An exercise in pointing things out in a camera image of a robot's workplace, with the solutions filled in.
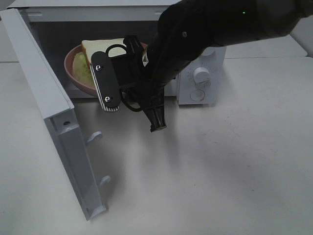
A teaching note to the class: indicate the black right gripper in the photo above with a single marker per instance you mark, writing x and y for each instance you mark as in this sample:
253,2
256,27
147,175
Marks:
137,97

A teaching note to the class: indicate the pink round plate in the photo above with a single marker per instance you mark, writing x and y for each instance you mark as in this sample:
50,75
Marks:
71,73

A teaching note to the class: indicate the toy sandwich with bread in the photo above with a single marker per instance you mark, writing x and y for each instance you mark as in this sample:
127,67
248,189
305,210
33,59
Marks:
82,60

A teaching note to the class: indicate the white microwave door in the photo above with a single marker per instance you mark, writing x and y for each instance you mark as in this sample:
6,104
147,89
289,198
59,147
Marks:
58,113

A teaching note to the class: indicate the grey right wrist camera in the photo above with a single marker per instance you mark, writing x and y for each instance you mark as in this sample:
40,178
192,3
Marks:
105,82

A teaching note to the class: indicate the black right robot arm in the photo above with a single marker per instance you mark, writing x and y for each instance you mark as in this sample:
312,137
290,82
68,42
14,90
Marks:
184,30

